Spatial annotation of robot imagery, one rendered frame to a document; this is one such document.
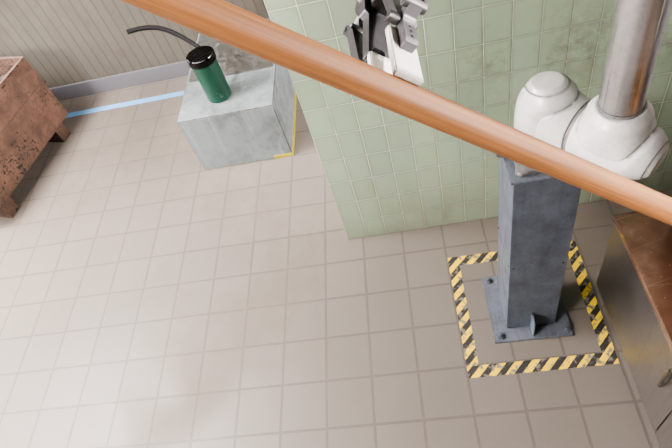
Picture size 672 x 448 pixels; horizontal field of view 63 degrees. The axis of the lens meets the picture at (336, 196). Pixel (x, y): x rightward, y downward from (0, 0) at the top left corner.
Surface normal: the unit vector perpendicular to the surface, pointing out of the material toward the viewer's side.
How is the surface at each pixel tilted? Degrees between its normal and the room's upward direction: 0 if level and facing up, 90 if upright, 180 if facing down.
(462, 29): 90
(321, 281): 0
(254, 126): 90
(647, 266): 0
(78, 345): 0
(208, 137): 90
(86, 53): 90
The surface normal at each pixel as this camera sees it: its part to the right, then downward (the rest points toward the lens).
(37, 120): 0.96, 0.03
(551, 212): 0.02, 0.77
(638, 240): -0.22, -0.62
